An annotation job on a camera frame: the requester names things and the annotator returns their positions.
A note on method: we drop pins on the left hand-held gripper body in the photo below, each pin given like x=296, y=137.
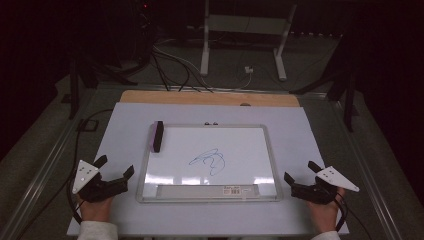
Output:
x=100, y=188

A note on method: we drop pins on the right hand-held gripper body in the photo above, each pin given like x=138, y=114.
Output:
x=316, y=193

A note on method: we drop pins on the purple and black eraser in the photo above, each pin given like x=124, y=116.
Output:
x=158, y=136

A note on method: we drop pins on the person's left hand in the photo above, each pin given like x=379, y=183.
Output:
x=95, y=210

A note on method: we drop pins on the person's right hand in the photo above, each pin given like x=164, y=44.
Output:
x=325, y=216

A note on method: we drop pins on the black square floor plate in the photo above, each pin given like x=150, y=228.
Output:
x=87, y=125

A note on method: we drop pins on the silver-framed whiteboard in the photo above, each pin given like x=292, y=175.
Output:
x=240, y=150

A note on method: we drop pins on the white table cover sheet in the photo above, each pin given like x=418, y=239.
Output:
x=200, y=216

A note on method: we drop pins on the white plug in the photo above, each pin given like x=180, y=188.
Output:
x=248, y=69

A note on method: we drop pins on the dark equipment rack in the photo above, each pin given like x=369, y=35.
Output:
x=136, y=30

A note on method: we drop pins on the grey metal stand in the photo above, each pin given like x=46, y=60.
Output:
x=246, y=24

